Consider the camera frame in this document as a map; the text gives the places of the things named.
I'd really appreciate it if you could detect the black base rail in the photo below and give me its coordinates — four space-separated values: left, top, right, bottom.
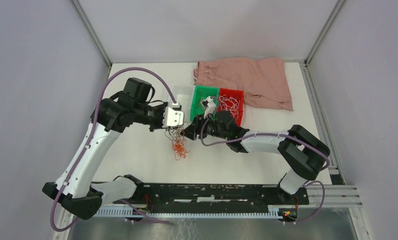
92 180 310 215

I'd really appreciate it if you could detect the clear plastic bin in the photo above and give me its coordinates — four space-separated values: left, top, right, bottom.
171 84 195 117

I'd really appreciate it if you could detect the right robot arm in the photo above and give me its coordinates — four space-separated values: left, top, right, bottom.
181 111 330 204

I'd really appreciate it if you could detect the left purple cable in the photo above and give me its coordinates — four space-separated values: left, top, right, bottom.
49 67 183 233

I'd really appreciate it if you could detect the green plastic bin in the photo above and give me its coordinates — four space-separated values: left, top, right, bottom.
190 85 220 122

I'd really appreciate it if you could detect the white slotted cable duct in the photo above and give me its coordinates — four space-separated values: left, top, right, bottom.
94 205 282 220

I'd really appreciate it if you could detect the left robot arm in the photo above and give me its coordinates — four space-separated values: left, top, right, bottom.
42 77 169 220

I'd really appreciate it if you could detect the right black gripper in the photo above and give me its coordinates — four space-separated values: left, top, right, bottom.
180 112 229 141

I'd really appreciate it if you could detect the pink cloth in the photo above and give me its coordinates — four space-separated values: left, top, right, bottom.
193 57 294 111

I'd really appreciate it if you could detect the white cable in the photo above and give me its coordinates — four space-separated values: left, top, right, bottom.
218 95 242 122

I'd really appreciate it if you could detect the red plastic bin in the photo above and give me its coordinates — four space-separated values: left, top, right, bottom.
217 88 244 126

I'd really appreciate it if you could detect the cable bundle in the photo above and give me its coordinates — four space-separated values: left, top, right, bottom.
164 127 191 162

